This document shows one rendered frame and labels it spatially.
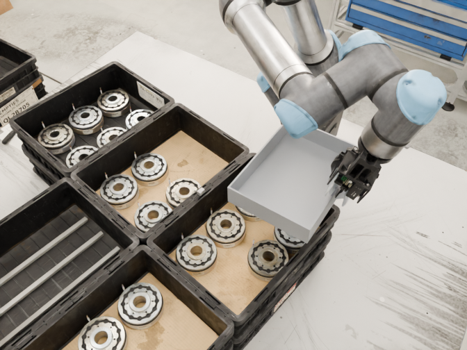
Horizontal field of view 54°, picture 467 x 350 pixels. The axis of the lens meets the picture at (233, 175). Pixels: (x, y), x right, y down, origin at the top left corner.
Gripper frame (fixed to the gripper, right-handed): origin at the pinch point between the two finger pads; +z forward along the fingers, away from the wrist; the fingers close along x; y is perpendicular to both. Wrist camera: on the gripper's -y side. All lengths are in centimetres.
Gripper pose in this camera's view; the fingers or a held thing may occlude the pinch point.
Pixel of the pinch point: (337, 190)
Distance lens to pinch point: 102.2
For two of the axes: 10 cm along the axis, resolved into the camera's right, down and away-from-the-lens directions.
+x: 8.4, 5.3, -1.1
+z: -2.3, 5.2, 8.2
